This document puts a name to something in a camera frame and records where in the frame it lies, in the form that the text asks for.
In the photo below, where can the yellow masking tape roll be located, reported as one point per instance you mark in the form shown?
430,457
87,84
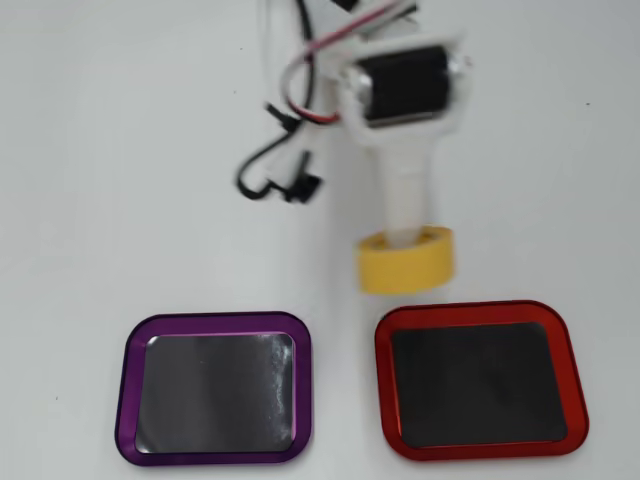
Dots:
400,270

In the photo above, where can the purple metal tray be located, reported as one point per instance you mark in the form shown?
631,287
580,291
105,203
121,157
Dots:
215,390

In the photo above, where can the black zip tie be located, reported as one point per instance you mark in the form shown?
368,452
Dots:
282,117

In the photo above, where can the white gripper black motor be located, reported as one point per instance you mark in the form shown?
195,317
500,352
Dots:
400,90

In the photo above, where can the red metal tray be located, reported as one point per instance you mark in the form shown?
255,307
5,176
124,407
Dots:
480,385

